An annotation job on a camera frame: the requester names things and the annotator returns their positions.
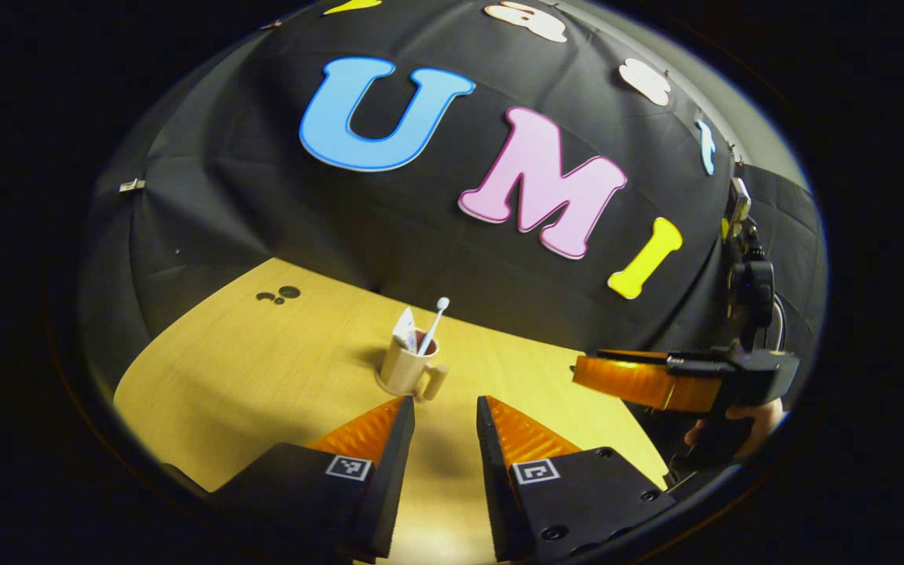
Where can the white toothpaste tube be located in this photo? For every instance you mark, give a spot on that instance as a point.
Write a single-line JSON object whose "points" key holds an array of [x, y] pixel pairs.
{"points": [[405, 333]]}

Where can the black backdrop cloth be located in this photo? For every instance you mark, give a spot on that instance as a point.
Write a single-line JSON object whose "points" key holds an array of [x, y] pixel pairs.
{"points": [[264, 196]]}

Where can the silver metal clip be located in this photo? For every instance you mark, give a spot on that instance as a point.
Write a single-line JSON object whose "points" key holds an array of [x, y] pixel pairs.
{"points": [[132, 185]]}

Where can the beige cup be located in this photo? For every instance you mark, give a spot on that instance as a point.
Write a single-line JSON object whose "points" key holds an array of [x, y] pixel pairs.
{"points": [[403, 369]]}

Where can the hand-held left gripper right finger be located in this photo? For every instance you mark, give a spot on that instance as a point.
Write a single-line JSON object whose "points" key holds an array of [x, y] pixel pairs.
{"points": [[493, 479]]}

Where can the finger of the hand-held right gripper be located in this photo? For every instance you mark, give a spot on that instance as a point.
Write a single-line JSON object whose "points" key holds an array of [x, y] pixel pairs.
{"points": [[640, 380]]}

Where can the wooden desktop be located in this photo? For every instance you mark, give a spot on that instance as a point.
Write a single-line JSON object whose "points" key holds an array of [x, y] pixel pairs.
{"points": [[264, 369]]}

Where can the grey toothbrush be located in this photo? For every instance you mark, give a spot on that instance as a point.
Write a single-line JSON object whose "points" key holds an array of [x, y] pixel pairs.
{"points": [[432, 326]]}

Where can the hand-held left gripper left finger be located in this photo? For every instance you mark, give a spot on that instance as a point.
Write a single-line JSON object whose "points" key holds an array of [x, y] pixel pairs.
{"points": [[393, 471]]}

